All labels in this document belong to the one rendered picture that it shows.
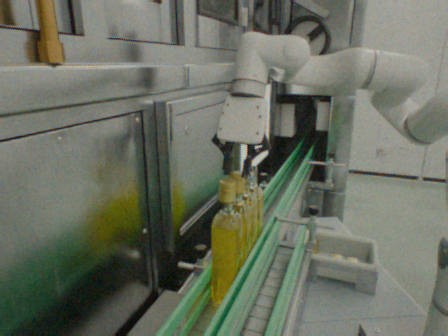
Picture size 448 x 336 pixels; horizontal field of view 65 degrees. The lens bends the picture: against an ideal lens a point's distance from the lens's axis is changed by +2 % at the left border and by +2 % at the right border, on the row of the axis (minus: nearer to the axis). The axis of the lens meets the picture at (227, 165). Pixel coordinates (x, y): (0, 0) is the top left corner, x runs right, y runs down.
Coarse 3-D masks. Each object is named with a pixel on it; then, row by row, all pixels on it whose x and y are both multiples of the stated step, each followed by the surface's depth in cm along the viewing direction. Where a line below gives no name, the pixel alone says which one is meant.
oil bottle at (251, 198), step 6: (246, 198) 82; (252, 198) 82; (252, 204) 81; (252, 210) 81; (252, 216) 82; (252, 222) 82; (252, 228) 83; (252, 234) 83; (252, 240) 84; (252, 246) 84
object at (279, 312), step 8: (304, 232) 92; (296, 248) 84; (304, 248) 96; (296, 256) 81; (296, 264) 82; (288, 272) 74; (296, 272) 84; (288, 280) 72; (288, 288) 73; (280, 296) 67; (288, 296) 75; (280, 304) 65; (288, 304) 75; (272, 312) 63; (280, 312) 65; (272, 320) 61; (280, 320) 68; (272, 328) 59; (280, 328) 67
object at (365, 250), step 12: (324, 240) 118; (336, 240) 117; (348, 240) 116; (360, 240) 114; (372, 240) 113; (324, 252) 119; (336, 252) 118; (348, 252) 116; (360, 252) 115; (372, 252) 108; (348, 264) 101; (360, 264) 100; (372, 264) 99
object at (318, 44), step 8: (304, 16) 157; (312, 16) 156; (304, 24) 162; (312, 24) 161; (320, 24) 156; (296, 32) 164; (304, 32) 163; (312, 32) 158; (320, 32) 157; (328, 32) 156; (312, 40) 162; (320, 40) 161; (328, 40) 156; (312, 48) 163; (320, 48) 162
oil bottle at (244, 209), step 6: (234, 204) 77; (240, 204) 77; (246, 204) 78; (240, 210) 76; (246, 210) 77; (246, 216) 77; (246, 222) 77; (246, 228) 77; (246, 234) 78; (246, 240) 78; (246, 246) 79; (246, 252) 79; (246, 258) 80
